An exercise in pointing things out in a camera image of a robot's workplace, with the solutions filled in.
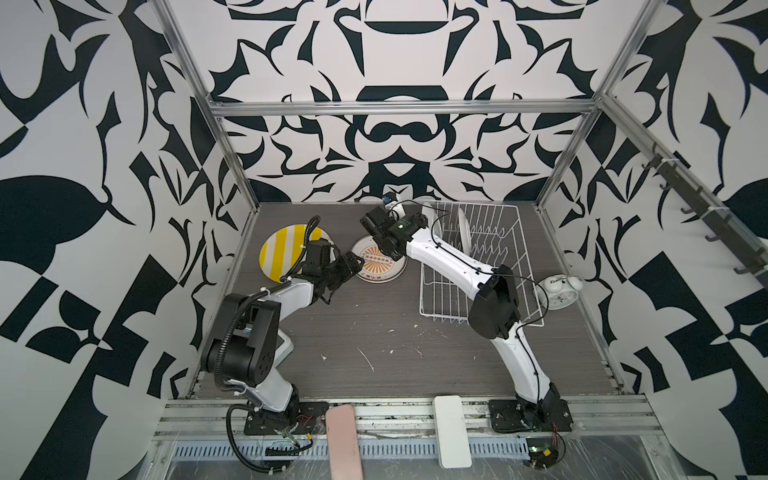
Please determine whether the yellow white striped plate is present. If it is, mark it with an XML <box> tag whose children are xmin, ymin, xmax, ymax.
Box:
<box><xmin>258</xmin><ymin>224</ymin><xmax>307</xmax><ymax>282</ymax></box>

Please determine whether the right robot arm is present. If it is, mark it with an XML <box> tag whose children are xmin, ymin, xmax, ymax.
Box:
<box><xmin>360</xmin><ymin>207</ymin><xmax>559</xmax><ymax>419</ymax></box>

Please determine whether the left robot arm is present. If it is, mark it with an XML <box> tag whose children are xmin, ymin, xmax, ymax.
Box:
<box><xmin>200</xmin><ymin>239</ymin><xmax>365</xmax><ymax>413</ymax></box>

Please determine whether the grey digital clock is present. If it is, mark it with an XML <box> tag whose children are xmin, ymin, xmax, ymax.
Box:
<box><xmin>274</xmin><ymin>329</ymin><xmax>295</xmax><ymax>367</ymax></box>

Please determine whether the pink flat bar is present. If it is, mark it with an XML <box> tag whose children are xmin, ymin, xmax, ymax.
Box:
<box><xmin>326</xmin><ymin>404</ymin><xmax>364</xmax><ymax>480</ymax></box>

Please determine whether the white flat block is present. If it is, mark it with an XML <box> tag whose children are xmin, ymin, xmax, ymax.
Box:
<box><xmin>433</xmin><ymin>395</ymin><xmax>472</xmax><ymax>469</ymax></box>

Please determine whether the small circuit board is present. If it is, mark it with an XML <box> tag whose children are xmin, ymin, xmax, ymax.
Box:
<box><xmin>524</xmin><ymin>432</ymin><xmax>567</xmax><ymax>470</ymax></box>

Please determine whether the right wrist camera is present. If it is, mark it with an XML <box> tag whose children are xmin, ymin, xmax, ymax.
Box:
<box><xmin>382</xmin><ymin>192</ymin><xmax>402</xmax><ymax>211</ymax></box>

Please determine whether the white wire dish rack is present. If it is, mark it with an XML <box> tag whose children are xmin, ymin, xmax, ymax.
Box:
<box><xmin>418</xmin><ymin>201</ymin><xmax>546</xmax><ymax>328</ymax></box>

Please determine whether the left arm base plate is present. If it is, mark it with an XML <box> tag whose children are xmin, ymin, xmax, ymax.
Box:
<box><xmin>244</xmin><ymin>401</ymin><xmax>330</xmax><ymax>436</ymax></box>

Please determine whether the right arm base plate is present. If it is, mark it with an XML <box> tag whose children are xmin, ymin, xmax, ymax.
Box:
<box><xmin>488</xmin><ymin>396</ymin><xmax>573</xmax><ymax>434</ymax></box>

